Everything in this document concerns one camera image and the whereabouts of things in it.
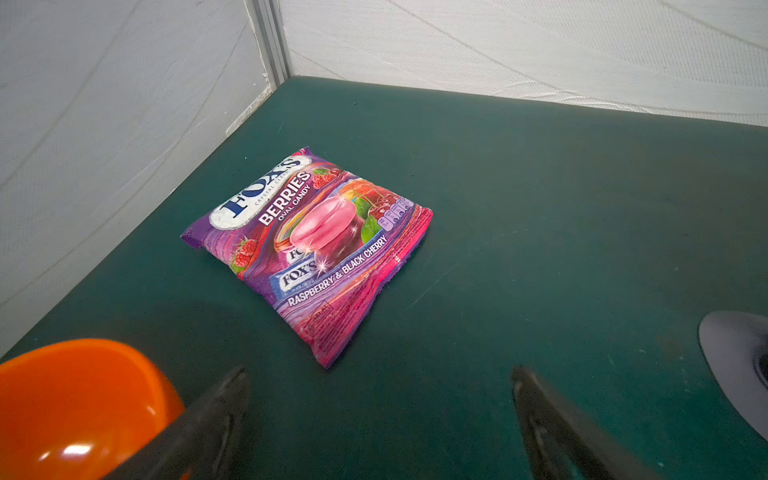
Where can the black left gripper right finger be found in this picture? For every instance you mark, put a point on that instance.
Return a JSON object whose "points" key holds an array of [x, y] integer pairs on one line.
{"points": [[562, 441]]}

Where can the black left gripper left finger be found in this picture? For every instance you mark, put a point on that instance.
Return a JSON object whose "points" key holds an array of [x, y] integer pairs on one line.
{"points": [[202, 442]]}

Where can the grey round stand base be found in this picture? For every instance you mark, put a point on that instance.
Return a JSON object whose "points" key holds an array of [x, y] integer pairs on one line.
{"points": [[734, 345]]}

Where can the orange plastic bowl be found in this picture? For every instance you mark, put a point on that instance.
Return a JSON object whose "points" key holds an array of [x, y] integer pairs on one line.
{"points": [[78, 409]]}

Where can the purple Fox's candy bag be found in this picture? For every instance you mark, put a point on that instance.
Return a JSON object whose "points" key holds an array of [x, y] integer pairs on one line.
{"points": [[317, 242]]}

